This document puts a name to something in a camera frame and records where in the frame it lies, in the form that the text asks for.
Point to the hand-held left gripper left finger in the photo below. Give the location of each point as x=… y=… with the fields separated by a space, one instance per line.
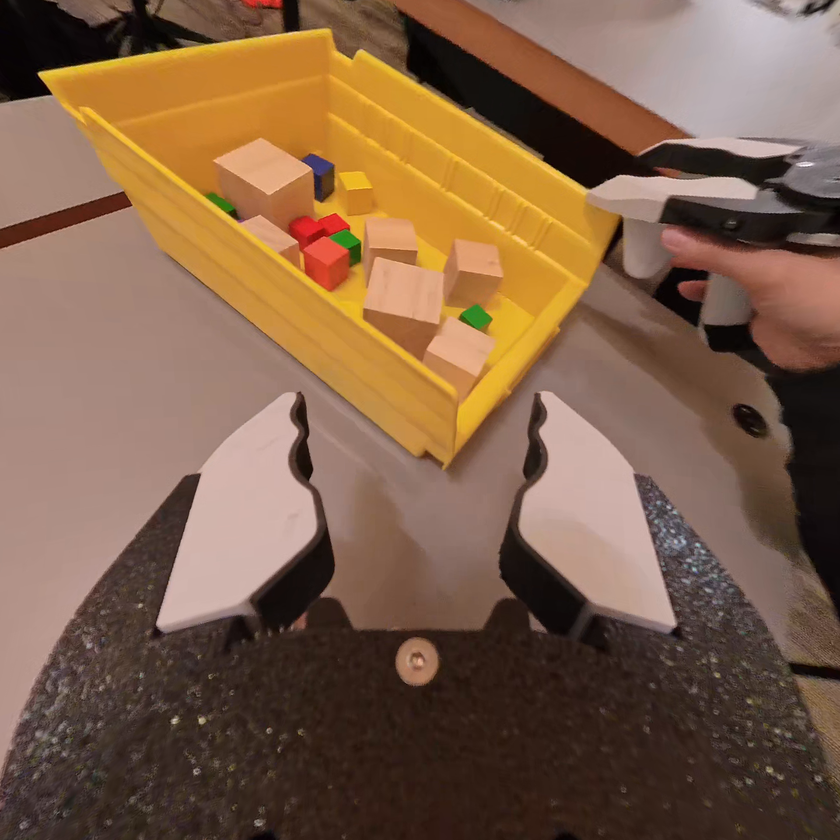
x=243 y=518

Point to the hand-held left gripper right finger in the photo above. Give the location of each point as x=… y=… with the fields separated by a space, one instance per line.
x=590 y=525

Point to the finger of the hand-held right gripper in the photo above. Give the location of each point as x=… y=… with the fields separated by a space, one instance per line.
x=682 y=190
x=728 y=148

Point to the pile of wooden cubes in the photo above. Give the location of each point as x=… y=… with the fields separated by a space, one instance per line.
x=401 y=295

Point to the yellow plastic storage bin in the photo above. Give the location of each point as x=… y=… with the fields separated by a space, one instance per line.
x=197 y=105

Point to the person's right hand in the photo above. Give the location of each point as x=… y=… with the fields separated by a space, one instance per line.
x=800 y=302

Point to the wood edged grey table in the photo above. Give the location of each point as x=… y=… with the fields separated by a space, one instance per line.
x=656 y=59

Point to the black desk grommet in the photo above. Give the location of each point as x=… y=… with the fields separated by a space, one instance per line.
x=751 y=421

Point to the person's dark clothing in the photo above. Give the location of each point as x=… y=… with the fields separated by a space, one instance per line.
x=817 y=472

